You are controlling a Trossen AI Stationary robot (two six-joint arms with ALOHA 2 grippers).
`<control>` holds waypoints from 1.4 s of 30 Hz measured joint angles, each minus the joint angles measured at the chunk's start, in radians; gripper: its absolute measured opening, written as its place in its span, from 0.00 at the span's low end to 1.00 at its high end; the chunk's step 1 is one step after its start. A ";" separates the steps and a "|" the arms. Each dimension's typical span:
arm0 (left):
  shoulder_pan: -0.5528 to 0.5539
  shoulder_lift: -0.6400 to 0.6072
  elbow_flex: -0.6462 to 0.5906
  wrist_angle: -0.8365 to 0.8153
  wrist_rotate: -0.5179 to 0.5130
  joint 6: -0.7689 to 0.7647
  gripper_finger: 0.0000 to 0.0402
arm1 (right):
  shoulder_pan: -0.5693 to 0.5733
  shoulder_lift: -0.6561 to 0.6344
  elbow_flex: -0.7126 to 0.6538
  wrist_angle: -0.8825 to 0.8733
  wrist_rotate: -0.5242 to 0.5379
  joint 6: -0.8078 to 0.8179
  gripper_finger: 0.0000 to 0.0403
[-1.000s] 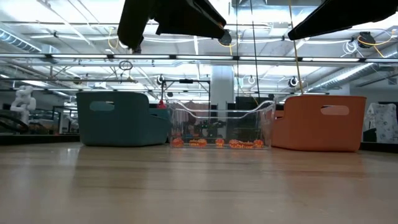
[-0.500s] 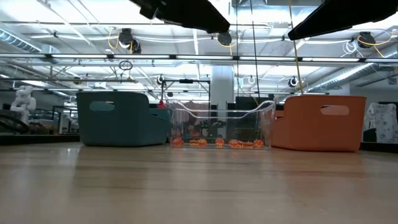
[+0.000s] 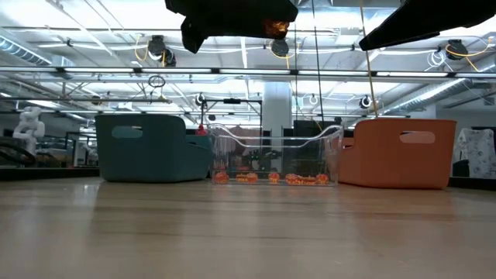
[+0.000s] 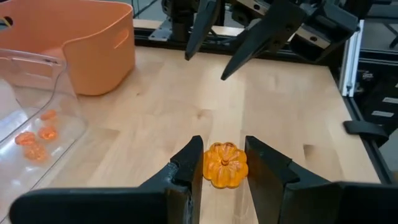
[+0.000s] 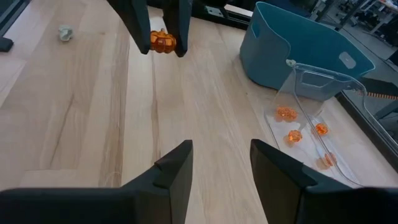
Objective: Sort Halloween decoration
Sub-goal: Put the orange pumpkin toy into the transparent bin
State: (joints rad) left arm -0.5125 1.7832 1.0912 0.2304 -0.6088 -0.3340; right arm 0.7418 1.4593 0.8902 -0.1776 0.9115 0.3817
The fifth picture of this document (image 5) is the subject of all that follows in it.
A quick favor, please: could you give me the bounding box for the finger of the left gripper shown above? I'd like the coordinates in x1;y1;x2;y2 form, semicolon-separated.
161;0;194;58
107;0;152;55

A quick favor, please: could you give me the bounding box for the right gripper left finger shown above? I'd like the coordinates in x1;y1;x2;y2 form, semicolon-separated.
0;139;194;224

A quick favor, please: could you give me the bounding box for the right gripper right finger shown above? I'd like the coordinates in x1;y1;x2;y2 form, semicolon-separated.
250;139;398;224

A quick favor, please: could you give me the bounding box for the orange translucent pumpkin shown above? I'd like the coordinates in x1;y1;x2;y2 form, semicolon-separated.
150;28;177;54
285;107;299;122
322;152;338;167
275;106;289;121
315;123;330;136
287;129;303;143

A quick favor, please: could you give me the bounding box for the grey metal mounting plate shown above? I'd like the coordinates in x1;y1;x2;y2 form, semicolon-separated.
205;4;224;18

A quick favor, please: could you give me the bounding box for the teal plastic bin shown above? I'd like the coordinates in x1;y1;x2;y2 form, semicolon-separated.
239;1;376;102

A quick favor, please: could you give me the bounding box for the clear plastic bin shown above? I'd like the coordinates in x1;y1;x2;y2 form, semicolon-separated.
264;58;369;189

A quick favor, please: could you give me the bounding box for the black plastic bracket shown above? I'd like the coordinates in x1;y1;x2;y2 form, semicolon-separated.
0;36;15;53

